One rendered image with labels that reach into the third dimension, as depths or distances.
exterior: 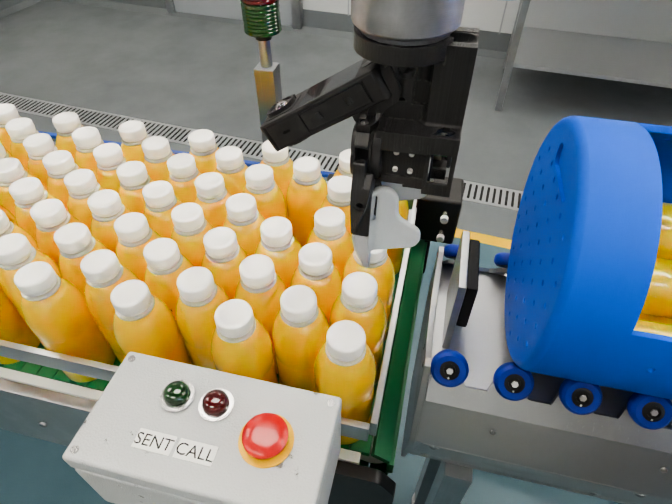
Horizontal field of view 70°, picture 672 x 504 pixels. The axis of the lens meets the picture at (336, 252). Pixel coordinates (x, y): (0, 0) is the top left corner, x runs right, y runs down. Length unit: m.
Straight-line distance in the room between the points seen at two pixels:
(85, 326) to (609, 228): 0.57
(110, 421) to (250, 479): 0.13
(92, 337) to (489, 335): 0.52
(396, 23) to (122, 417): 0.36
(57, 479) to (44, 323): 1.16
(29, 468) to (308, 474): 1.48
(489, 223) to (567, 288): 1.88
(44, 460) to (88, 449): 1.37
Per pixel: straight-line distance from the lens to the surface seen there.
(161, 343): 0.58
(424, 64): 0.34
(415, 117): 0.38
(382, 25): 0.33
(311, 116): 0.38
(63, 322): 0.64
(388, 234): 0.42
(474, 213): 2.36
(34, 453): 1.84
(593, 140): 0.51
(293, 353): 0.53
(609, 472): 0.74
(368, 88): 0.36
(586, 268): 0.46
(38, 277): 0.62
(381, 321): 0.54
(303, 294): 0.51
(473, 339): 0.69
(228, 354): 0.52
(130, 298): 0.55
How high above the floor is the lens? 1.47
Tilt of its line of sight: 45 degrees down
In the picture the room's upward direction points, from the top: straight up
